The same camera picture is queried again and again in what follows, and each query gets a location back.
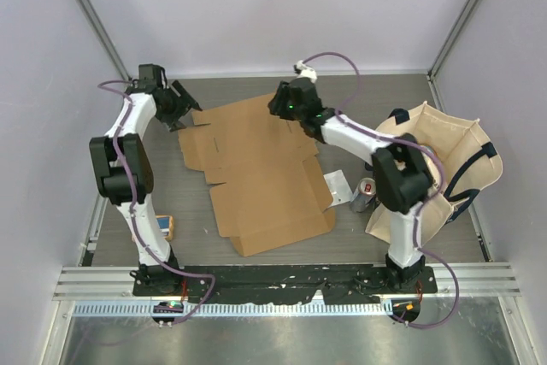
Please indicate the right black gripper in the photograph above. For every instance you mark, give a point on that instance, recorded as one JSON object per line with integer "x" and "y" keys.
{"x": 275, "y": 106}

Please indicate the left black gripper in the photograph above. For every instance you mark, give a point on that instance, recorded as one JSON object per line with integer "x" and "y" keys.
{"x": 173, "y": 120}

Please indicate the brown cardboard box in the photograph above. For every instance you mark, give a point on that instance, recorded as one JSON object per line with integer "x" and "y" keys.
{"x": 266, "y": 184}

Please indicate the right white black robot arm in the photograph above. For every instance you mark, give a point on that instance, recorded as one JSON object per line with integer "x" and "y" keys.
{"x": 400, "y": 172}

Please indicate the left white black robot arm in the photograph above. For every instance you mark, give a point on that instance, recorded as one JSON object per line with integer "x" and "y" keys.
{"x": 124, "y": 175}

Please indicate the clear plastic sachet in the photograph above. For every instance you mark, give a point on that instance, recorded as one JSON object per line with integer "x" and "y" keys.
{"x": 338, "y": 187}

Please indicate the silver red drink can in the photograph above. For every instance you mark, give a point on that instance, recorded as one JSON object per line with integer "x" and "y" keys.
{"x": 363, "y": 195}

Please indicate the yellow sponge with blue label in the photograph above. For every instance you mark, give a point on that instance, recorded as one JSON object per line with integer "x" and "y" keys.
{"x": 166, "y": 225}

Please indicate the beige canvas tote bag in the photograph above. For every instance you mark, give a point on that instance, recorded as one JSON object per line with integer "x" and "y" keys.
{"x": 470, "y": 161}

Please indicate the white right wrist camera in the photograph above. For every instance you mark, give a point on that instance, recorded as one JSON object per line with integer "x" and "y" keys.
{"x": 303, "y": 70}

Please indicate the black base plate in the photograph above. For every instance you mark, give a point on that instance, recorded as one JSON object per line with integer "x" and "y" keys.
{"x": 280, "y": 284}

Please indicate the perforated cable duct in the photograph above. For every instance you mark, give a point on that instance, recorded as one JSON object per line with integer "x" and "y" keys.
{"x": 164, "y": 309}

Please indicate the aluminium frame rail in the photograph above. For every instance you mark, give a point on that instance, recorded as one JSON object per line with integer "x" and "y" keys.
{"x": 486, "y": 279}

